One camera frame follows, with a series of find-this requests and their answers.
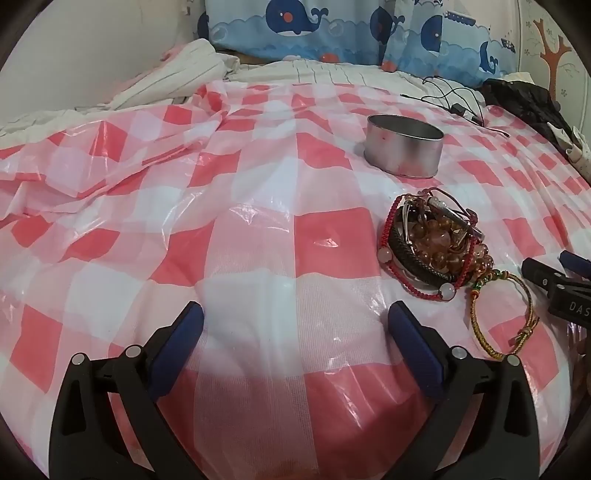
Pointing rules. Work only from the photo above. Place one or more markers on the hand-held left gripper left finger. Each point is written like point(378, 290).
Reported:
point(182, 341)

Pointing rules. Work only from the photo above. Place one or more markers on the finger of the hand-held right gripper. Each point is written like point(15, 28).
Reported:
point(545, 277)
point(575, 263)

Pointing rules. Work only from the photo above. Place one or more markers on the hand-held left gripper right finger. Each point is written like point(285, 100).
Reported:
point(415, 341)

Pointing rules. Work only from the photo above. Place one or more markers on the round metal tin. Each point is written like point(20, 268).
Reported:
point(401, 157)

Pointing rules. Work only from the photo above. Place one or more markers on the pink checkered plastic sheet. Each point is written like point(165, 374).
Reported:
point(277, 207)

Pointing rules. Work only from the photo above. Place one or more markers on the black cloth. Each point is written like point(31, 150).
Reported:
point(521, 97)

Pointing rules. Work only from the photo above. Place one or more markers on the black power adapter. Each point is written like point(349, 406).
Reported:
point(458, 110)

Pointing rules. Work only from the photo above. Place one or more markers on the blue whale print pillow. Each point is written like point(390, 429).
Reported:
point(452, 46)
point(300, 27)

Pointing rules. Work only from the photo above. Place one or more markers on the white striped blanket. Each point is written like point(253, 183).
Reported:
point(184, 69)

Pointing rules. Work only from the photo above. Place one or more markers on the tree wall sticker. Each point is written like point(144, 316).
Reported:
point(551, 55)

